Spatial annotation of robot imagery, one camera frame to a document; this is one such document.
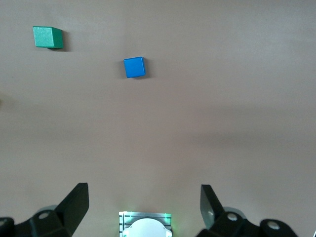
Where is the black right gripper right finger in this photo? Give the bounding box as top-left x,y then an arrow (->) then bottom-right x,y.
195,184 -> 300,237

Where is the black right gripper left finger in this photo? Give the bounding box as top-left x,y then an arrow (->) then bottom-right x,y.
0,182 -> 90,237

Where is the blue wooden block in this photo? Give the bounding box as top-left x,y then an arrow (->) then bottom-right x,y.
123,56 -> 146,79

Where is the green wooden block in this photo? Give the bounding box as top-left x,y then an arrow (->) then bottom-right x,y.
33,26 -> 64,49

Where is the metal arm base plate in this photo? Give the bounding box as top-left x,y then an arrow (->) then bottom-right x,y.
118,211 -> 172,237

